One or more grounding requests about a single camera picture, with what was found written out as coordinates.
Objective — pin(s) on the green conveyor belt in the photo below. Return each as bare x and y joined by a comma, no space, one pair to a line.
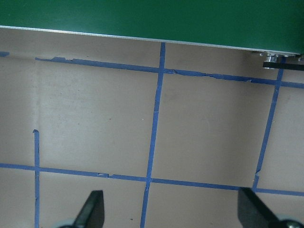
273,27

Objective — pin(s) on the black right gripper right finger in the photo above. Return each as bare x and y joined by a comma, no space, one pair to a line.
253,212

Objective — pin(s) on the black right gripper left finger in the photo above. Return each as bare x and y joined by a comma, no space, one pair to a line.
92,214

